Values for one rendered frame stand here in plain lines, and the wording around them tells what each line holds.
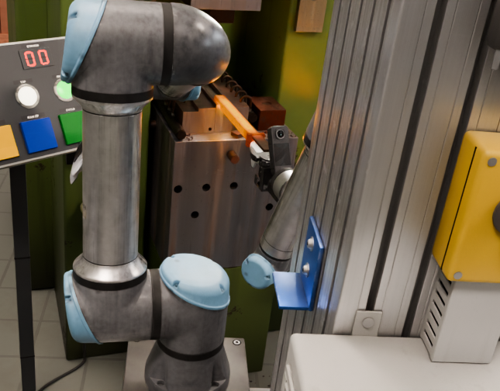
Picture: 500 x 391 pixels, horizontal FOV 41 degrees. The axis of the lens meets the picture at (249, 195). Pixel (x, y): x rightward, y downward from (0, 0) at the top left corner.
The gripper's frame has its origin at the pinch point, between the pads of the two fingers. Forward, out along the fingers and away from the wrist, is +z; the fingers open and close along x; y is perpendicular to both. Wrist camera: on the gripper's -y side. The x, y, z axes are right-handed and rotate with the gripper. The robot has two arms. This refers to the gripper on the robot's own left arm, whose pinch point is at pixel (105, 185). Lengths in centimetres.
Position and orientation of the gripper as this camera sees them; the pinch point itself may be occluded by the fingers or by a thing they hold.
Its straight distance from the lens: 160.2
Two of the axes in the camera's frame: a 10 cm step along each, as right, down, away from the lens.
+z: -1.1, 8.8, 4.6
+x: 9.9, 0.6, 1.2
